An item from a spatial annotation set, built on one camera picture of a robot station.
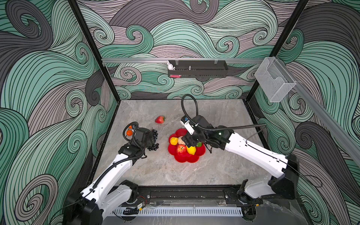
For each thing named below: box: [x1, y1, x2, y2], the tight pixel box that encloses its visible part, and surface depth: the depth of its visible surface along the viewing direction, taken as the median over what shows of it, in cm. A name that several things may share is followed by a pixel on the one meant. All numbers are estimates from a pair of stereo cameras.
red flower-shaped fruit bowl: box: [167, 128, 206, 163], surface depth 87 cm
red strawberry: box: [154, 115, 166, 124], surface depth 106 cm
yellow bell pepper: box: [169, 136, 179, 146], surface depth 92 cm
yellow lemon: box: [186, 145, 197, 156], surface depth 87 cm
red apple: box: [176, 143, 187, 155], surface depth 87 cm
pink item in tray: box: [169, 74, 182, 78], surface depth 90 cm
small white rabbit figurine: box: [165, 60, 176, 71], surface depth 87 cm
